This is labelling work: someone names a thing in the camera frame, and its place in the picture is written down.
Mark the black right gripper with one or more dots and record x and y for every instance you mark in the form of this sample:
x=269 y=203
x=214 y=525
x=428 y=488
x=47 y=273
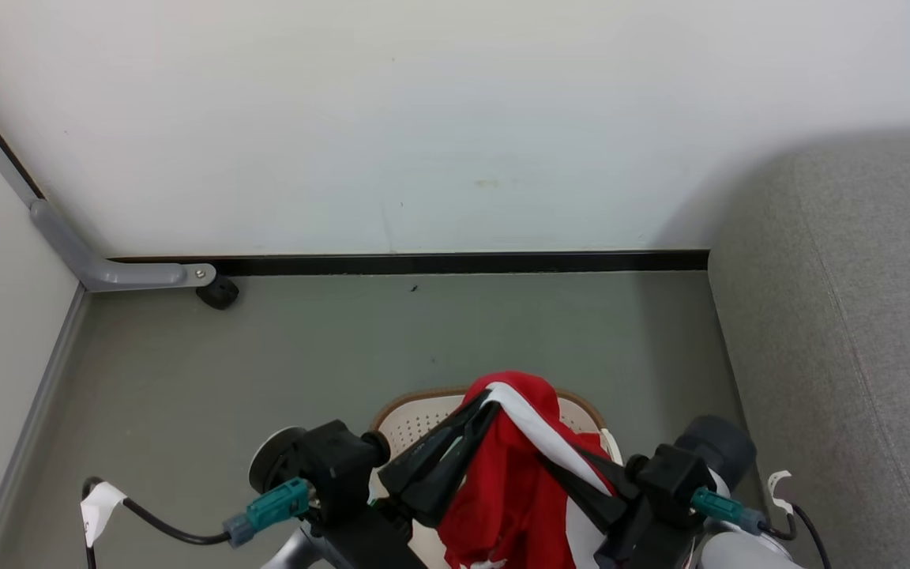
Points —
x=668 y=482

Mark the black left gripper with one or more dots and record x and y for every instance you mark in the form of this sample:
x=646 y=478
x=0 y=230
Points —
x=336 y=466

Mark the red and white clothing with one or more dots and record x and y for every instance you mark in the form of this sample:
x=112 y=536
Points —
x=502 y=490

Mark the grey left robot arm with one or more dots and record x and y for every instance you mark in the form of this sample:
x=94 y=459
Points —
x=277 y=462

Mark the cream perforated laundry basket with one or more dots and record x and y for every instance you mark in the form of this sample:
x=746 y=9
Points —
x=415 y=423

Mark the black baseboard strip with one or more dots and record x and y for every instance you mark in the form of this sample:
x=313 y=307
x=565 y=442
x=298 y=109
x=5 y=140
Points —
x=463 y=263

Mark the black round rubber foot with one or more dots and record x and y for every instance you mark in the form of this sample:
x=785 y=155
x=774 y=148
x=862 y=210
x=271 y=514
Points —
x=219 y=294

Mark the grey fabric sofa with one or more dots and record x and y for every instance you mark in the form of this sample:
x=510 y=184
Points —
x=858 y=356

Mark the grey metal floor bracket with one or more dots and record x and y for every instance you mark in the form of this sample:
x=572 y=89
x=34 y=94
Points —
x=107 y=273

